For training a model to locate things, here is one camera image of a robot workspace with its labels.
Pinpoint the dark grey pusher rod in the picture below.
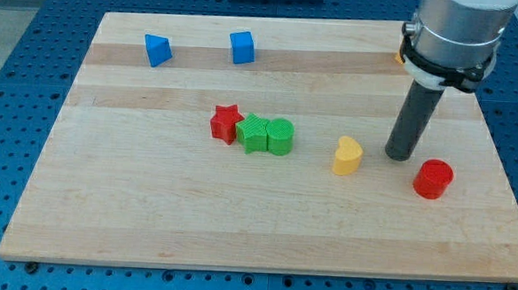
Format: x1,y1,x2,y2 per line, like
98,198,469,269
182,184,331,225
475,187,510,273
385,81,443,161

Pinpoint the yellow heart block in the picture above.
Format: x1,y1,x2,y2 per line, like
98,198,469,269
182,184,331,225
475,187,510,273
332,136,364,176

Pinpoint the yellow block behind arm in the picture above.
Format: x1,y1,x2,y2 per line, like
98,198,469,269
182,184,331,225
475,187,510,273
394,53,404,65

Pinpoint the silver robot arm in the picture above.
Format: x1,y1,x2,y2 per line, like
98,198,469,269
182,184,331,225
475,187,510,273
385,0,518,161

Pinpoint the red cylinder block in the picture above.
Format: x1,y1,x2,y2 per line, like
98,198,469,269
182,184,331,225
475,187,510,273
412,159,454,200

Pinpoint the green cylinder block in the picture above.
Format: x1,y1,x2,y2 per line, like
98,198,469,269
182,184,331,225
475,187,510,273
266,118,294,156

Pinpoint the wooden board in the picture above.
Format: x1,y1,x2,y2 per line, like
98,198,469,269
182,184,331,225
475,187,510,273
0,12,518,283

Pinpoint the green star block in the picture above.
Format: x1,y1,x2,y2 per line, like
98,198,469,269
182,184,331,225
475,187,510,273
235,114,269,154

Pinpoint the blue cube block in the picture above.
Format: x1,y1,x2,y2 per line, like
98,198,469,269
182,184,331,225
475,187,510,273
230,31,255,65

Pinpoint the red star block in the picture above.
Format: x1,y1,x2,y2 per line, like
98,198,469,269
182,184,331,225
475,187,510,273
209,105,245,145

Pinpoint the blue triangle block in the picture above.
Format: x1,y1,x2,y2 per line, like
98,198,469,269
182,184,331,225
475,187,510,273
145,35,172,67

